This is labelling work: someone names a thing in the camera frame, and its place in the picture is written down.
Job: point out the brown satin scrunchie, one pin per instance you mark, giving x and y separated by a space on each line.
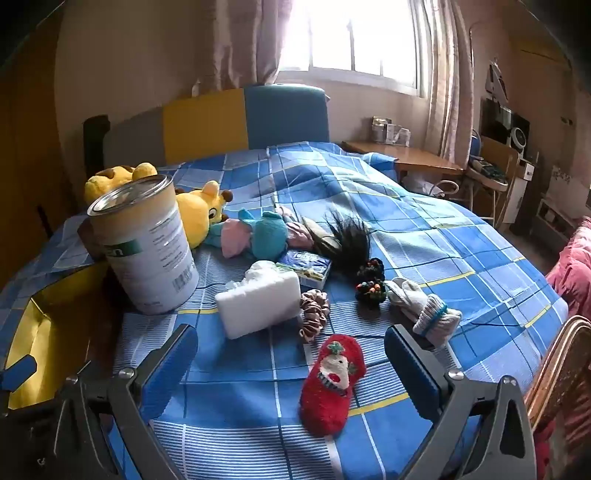
316 318

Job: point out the wooden wardrobe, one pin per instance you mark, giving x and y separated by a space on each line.
27 161

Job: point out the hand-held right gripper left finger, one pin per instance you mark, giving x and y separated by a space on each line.
168 369

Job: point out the black stereo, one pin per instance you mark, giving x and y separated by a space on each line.
496 120

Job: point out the white plastic bag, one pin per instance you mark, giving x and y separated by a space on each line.
425 187

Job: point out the wicker chair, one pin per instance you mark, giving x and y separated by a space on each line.
561 369

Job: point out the pink curtain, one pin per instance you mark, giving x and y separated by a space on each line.
244 41
448 83

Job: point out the large tin can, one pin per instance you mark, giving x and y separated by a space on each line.
143 249

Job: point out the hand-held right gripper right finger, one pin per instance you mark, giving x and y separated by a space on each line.
411 369

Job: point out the white tissue pack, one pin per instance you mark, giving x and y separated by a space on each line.
258 304

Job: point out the black-haired pink doll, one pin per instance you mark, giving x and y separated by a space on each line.
346 240

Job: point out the wooden chair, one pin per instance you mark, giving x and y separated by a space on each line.
496 152

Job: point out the metal tin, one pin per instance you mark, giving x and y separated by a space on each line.
379 130

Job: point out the blue checked blanket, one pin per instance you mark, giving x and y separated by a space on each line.
415 240

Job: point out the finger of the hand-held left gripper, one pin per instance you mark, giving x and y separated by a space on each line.
18 373

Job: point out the white knit glove pair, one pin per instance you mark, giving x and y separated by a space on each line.
431 318

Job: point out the wooden desk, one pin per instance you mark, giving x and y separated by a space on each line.
415 157

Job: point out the white cabinet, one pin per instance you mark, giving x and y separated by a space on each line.
517 194

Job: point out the yellow and maroon plush toy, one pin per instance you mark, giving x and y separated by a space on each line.
117 177

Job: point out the window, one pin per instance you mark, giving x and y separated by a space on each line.
351 41

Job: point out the yellow cardboard box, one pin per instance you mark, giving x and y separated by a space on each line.
46 332

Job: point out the red fuzzy sock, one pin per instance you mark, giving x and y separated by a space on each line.
330 392

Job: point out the teal and pink plush toy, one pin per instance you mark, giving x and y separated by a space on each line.
263 233

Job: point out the pink quilt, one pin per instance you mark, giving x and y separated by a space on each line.
570 272

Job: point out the multicoloured padded headboard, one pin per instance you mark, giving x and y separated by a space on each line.
203 124

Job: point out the blue tissue packet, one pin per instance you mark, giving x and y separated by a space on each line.
307 267

